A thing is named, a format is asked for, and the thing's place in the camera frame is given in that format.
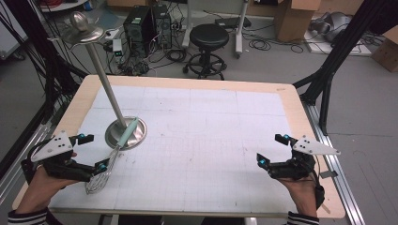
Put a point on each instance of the low cardboard box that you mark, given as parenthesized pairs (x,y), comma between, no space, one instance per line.
(386,50)

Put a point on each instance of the white floor board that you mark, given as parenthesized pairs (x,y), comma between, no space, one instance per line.
(359,50)

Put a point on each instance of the person's right hand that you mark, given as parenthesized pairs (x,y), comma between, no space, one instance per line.
(302,193)

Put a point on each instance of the slim black computer tower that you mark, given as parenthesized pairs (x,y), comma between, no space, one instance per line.
(162,26)

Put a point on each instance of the black round stool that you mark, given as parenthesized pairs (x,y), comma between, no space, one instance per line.
(209,36)

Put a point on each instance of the steel stand with round base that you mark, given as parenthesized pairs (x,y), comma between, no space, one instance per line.
(103,81)

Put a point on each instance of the black metal frame stand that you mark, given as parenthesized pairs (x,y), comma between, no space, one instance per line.
(338,53)
(47,68)

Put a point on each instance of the small white power box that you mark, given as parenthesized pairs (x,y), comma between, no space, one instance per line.
(117,48)

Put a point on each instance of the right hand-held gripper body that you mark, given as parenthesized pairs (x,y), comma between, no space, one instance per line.
(308,146)

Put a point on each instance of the large black computer tower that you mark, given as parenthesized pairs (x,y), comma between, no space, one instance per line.
(137,28)

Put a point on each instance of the white gridded mat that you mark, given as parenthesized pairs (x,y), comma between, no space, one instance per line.
(203,150)

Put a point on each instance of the grey tape strip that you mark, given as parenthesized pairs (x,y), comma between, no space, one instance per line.
(328,174)

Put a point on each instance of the person's left hand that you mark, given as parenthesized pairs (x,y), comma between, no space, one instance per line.
(39,190)

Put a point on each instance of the tall cardboard box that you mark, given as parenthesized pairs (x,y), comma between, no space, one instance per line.
(294,22)

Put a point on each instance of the white stand leg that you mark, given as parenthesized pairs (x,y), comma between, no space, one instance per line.
(241,28)
(188,22)

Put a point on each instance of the aluminium rail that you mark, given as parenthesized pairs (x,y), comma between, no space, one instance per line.
(339,181)
(22,159)

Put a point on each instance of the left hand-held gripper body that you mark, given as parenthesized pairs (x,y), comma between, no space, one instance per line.
(51,147)

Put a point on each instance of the grey bundled object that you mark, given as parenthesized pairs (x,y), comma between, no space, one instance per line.
(331,25)

